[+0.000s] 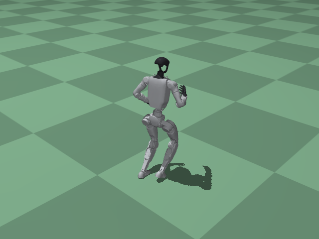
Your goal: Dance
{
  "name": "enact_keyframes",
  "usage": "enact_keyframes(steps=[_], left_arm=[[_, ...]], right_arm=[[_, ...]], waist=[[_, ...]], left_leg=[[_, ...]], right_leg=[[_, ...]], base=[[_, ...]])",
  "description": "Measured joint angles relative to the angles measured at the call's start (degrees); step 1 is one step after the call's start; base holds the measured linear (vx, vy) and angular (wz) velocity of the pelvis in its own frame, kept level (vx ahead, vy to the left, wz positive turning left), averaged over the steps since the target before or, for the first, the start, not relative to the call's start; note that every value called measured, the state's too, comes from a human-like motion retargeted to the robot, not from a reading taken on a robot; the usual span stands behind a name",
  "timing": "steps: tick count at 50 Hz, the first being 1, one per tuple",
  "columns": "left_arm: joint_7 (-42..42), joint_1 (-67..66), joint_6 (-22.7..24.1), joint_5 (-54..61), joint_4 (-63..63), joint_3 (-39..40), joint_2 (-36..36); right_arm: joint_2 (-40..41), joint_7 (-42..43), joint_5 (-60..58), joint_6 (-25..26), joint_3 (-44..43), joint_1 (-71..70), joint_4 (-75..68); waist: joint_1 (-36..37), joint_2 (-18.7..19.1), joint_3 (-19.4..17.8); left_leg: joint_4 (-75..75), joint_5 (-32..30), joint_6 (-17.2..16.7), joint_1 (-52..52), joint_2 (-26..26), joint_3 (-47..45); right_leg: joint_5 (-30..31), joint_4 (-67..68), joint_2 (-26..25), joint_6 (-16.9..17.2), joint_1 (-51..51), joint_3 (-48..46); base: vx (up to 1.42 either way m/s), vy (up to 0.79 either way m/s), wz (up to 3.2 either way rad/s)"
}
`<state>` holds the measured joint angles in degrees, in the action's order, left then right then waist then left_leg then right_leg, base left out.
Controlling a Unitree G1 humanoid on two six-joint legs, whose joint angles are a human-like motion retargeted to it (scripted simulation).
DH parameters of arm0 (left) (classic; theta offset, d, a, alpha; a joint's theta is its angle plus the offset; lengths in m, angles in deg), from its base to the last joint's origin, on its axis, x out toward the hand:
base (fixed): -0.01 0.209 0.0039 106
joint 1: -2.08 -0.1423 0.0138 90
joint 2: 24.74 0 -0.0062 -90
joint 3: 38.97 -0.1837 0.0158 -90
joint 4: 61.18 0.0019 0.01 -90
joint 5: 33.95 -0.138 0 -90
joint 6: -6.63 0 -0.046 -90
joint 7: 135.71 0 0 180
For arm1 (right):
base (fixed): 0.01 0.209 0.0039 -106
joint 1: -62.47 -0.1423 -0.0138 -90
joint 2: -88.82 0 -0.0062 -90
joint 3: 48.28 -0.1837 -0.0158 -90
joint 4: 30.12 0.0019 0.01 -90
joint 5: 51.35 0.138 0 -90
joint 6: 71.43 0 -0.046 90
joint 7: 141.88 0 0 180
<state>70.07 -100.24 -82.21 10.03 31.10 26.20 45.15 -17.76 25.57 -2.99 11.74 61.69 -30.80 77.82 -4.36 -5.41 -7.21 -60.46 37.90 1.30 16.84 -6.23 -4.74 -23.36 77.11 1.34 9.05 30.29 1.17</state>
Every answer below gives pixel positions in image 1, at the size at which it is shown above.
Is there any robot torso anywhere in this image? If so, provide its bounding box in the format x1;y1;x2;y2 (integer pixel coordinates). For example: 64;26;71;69
148;74;170;128

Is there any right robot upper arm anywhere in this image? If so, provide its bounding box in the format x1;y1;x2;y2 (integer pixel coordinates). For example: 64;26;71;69
167;80;184;108

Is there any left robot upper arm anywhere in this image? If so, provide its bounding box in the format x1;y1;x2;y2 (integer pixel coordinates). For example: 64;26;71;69
133;76;150;98

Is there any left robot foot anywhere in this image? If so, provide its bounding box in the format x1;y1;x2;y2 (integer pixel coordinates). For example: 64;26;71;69
138;170;151;178

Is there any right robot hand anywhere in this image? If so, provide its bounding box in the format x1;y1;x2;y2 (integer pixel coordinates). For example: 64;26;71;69
179;85;187;97

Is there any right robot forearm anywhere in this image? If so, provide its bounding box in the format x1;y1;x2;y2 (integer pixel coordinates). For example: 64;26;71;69
181;95;187;106

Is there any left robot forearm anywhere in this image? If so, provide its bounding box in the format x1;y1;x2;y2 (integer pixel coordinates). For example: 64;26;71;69
138;92;149;103

